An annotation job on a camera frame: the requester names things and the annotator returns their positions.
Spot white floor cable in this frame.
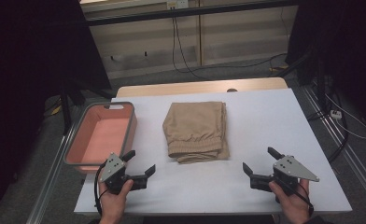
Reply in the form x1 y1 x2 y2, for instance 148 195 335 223
324 92 366 140

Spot pink basket with grey rim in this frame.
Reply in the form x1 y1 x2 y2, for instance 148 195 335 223
63 101 138 174

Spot right hand-held gripper black cable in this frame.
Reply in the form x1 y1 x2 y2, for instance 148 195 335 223
279 176 315 217

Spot white wall socket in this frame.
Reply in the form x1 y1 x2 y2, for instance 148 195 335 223
166 0 190 10

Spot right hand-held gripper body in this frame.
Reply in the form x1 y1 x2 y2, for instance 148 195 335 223
249 155 321 203

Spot black horizontal bar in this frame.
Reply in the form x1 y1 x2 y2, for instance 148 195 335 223
85 0 299 27

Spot hand-held gripper black cable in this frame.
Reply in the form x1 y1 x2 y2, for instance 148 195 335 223
93 161 109 217
279 176 315 217

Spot wooden table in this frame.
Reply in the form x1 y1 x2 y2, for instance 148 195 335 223
115 77 289 98

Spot black curtain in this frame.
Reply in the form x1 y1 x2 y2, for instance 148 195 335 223
285 0 366 132
0 0 112 218

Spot black metal stand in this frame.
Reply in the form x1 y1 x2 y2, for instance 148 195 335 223
59 77 117 136

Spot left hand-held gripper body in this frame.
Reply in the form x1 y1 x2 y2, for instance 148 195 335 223
98 152 148 196

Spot black floor cable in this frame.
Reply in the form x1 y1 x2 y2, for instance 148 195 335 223
306 77 349 163

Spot person's right hand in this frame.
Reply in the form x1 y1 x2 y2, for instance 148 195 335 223
268 178 313 224

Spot black hanging wall cable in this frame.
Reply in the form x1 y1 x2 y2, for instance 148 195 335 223
171 8 289 81

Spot khaki pants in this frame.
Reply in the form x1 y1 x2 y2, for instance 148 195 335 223
162 101 231 165

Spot left hand-held gripper black cable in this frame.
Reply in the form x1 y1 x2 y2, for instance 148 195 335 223
93 161 109 217

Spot person's left hand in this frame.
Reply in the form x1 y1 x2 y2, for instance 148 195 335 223
98 178 134 224

